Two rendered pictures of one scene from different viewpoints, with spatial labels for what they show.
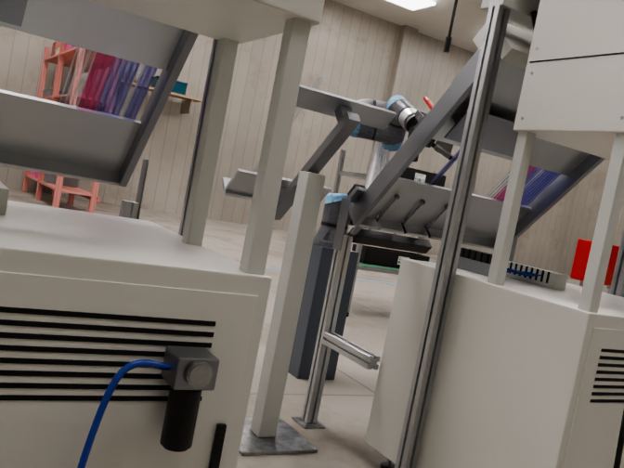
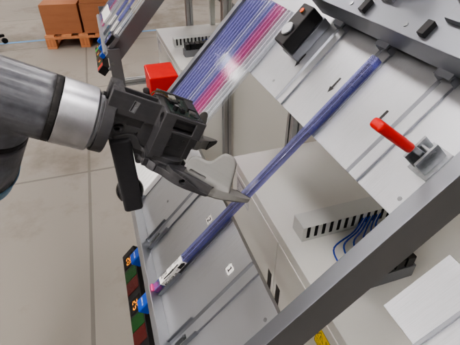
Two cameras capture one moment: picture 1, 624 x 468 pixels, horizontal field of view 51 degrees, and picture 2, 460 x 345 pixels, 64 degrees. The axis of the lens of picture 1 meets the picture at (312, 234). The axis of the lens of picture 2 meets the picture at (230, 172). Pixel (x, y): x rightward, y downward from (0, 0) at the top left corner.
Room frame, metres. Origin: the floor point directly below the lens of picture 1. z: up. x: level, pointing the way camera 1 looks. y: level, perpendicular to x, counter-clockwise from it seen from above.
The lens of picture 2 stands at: (2.09, 0.06, 1.27)
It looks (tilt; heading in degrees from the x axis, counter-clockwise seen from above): 37 degrees down; 282
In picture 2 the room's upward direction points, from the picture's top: straight up
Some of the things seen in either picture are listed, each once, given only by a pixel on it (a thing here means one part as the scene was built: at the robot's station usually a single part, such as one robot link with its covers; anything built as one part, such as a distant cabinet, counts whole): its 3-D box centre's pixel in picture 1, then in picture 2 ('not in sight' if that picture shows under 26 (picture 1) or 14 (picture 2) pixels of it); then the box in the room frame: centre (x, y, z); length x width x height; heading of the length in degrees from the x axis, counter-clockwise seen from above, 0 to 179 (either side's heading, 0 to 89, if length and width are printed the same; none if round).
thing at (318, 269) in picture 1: (318, 309); not in sight; (2.78, -0.09, 0.28); 0.18 x 0.18 x 0.55; 30
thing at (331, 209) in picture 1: (339, 208); not in sight; (2.78, -0.09, 0.72); 0.13 x 0.12 x 0.14; 92
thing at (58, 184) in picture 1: (70, 122); not in sight; (8.67, 3.40, 1.08); 2.42 x 0.63 x 2.16; 30
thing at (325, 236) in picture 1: (332, 235); not in sight; (2.78, -0.09, 0.60); 0.15 x 0.15 x 0.10
